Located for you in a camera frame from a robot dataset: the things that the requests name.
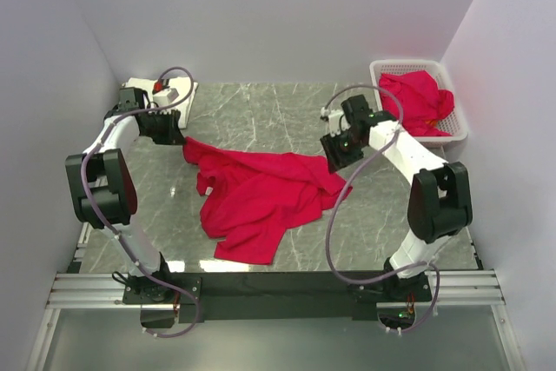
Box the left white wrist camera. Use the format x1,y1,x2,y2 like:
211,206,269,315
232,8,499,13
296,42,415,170
151,79,179,107

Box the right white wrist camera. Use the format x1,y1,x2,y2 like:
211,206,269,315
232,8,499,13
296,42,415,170
321,107,350,137

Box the red shirts in basket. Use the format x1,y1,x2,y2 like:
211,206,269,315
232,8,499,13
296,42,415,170
379,70,454,137

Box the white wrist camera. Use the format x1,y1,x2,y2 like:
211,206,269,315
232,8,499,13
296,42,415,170
151,79,179,107
321,107,350,137

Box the white plastic laundry basket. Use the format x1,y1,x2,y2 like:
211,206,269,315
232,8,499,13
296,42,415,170
369,58,468,148

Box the aluminium frame rail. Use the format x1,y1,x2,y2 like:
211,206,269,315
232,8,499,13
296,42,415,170
47,231,507,309

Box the folded white printed t-shirt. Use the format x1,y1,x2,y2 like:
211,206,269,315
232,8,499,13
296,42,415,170
122,76,198,129

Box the red t-shirt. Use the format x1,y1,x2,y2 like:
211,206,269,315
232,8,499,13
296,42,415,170
182,137,347,265

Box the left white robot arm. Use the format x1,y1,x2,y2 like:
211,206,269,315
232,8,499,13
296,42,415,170
65,83,185,303

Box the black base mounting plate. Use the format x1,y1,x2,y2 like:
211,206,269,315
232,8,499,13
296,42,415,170
112,271,432,328

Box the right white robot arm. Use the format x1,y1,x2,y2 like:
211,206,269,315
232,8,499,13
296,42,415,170
321,95,473,301

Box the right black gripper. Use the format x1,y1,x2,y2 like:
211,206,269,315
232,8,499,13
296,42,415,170
319,128,365,175

